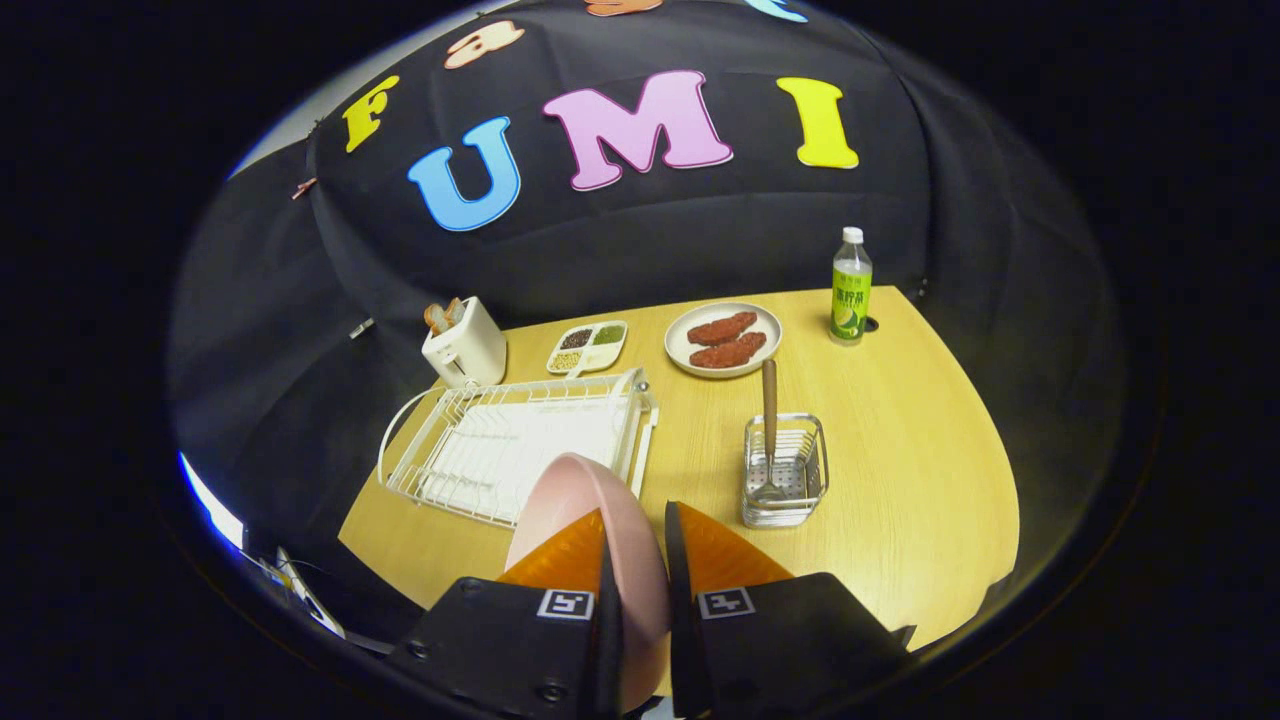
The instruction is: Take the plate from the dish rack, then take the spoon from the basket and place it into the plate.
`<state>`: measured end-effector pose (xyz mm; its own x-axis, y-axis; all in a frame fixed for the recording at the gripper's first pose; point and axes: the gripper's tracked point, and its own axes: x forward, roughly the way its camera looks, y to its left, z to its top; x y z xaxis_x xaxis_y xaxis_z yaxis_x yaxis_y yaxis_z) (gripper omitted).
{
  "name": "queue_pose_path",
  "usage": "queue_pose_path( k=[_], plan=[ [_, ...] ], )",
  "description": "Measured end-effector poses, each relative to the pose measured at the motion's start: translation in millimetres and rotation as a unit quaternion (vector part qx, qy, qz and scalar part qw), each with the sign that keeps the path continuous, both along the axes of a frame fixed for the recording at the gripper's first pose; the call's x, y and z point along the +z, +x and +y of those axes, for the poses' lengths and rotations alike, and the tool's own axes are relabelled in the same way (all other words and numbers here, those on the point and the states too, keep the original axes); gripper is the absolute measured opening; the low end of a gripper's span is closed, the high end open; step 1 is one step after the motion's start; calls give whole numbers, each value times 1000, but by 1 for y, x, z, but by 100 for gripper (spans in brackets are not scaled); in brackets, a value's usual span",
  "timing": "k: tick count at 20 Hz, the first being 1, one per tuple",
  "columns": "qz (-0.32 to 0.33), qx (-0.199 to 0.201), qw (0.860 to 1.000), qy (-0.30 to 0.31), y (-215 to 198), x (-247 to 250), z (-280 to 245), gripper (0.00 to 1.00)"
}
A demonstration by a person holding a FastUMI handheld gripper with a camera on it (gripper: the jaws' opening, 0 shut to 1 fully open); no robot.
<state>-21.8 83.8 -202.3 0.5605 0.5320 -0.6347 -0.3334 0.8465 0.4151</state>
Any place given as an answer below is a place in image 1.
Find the brown meat piece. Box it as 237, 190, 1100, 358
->
689, 332, 767, 369
686, 311, 758, 346

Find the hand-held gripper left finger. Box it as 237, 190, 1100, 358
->
385, 507, 626, 716

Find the pink plate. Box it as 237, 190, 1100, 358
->
505, 453, 671, 713

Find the green label drink bottle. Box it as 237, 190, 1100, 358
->
830, 227, 873, 346

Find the black backdrop cloth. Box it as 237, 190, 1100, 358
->
165, 0, 1121, 641

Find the white toaster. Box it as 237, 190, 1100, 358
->
421, 296, 508, 389

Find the metal mesh basket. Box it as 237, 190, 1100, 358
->
741, 412, 829, 529

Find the white divided seasoning dish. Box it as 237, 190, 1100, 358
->
546, 320, 629, 378

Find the white wire dish rack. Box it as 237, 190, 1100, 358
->
378, 367, 659, 528

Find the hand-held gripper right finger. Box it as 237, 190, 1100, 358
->
665, 501, 916, 719

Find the wooden handled spoon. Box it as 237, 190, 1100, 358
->
752, 359, 791, 501

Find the white plate with meat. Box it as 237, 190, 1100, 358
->
664, 302, 783, 379

